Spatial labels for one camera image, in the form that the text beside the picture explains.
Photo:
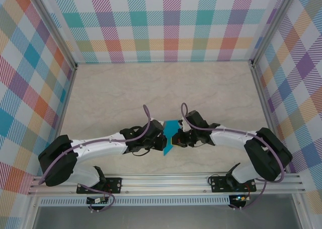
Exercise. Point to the blue paper sheet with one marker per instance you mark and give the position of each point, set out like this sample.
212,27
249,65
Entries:
171,131

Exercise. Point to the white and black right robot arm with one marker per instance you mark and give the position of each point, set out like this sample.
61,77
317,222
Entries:
266,153

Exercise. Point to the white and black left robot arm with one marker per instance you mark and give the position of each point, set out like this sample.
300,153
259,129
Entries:
58,161

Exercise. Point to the grey metal sheet panel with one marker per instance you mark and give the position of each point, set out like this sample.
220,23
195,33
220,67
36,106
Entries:
163,217

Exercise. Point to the small circuit board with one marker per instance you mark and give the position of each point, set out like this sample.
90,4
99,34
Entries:
240,198
93,200

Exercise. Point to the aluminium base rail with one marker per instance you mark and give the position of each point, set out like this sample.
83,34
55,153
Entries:
163,182

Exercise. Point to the aluminium side rail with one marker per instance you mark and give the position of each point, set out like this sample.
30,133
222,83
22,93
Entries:
268,113
65,105

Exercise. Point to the aluminium frame post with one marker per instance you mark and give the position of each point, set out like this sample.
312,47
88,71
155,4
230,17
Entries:
271,29
55,30

